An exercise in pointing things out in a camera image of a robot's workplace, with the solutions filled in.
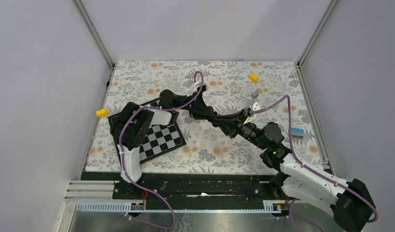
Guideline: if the purple cable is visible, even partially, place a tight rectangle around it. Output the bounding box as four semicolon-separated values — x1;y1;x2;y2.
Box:
252;95;379;232
118;71;205;230

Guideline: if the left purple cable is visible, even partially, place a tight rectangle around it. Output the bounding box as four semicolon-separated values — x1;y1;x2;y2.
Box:
118;71;205;230

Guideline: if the black earbud charging case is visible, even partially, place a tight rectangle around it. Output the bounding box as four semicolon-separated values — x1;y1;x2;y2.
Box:
208;112;218;127

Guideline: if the small grey block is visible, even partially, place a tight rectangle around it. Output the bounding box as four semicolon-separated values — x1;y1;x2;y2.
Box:
251;92;259;99

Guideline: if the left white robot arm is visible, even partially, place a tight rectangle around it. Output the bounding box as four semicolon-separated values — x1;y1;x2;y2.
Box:
110;89;214;199

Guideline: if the yellow block left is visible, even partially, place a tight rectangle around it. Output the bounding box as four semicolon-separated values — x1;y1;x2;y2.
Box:
96;108;108;117

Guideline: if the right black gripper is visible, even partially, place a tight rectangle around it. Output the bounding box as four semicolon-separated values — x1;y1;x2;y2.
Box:
212;109;268;150

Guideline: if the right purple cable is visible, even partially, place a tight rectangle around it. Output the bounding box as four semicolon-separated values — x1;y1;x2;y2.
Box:
252;95;379;232

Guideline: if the yellow block far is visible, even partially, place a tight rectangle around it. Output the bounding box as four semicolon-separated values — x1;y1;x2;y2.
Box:
248;73;259;83

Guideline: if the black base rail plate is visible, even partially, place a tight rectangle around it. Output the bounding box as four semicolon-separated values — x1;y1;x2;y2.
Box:
112;173;288;210

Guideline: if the yellow block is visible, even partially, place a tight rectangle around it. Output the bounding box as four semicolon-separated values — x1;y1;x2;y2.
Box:
248;73;259;83
96;108;108;117

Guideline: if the floral patterned table mat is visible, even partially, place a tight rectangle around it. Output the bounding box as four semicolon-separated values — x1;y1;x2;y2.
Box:
104;60;323;174

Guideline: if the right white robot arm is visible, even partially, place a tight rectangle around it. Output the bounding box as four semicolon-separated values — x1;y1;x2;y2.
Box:
210;109;379;232

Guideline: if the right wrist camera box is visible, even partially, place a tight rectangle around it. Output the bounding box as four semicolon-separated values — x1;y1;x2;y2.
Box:
244;99;260;124

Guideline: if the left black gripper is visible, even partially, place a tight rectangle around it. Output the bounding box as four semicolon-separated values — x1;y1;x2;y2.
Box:
172;91;213;120

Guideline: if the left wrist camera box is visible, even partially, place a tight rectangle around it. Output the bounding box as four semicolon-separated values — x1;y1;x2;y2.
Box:
193;81;206;92

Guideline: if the blue white eraser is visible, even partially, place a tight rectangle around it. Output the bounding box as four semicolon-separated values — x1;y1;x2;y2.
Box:
291;128;305;137

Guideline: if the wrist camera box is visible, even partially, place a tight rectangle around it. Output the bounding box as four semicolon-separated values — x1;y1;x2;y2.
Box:
244;99;260;124
193;81;206;92

